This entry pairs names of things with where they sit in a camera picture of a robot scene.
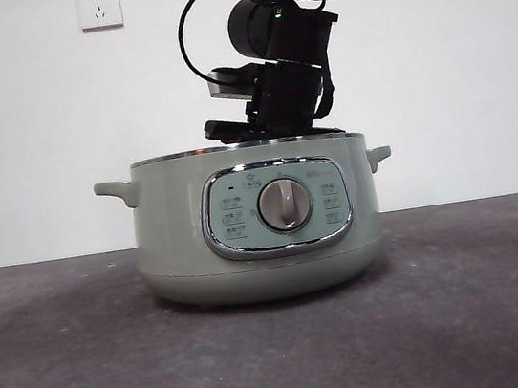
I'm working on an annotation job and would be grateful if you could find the sage green electric cooking pot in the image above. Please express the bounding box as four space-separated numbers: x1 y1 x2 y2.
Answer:
89 122 410 323

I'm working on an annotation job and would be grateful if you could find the white wall socket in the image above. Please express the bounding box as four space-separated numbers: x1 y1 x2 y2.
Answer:
76 0 125 34

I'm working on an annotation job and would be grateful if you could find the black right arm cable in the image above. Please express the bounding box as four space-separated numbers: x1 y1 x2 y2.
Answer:
172 0 238 89

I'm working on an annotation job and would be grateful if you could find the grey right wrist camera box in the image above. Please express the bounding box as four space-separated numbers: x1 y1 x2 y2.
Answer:
204 60 267 106

